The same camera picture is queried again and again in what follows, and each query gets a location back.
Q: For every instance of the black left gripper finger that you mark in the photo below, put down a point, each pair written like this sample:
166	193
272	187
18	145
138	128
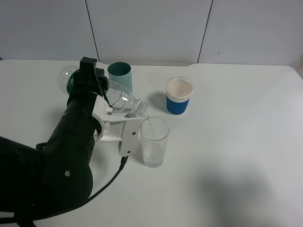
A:
89	78

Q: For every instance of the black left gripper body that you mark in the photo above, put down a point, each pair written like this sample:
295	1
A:
82	97

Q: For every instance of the clear bottle green label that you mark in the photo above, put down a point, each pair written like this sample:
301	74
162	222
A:
120	98

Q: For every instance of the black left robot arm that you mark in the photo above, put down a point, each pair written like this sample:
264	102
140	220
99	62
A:
38	183

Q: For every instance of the teal green plastic cup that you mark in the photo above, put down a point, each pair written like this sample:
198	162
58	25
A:
121	72

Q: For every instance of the white cup blue sleeve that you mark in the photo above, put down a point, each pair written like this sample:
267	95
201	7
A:
178	94

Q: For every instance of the tall clear drinking glass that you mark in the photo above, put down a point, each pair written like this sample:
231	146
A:
154	136

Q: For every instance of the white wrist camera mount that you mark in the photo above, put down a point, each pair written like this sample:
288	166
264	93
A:
115	128

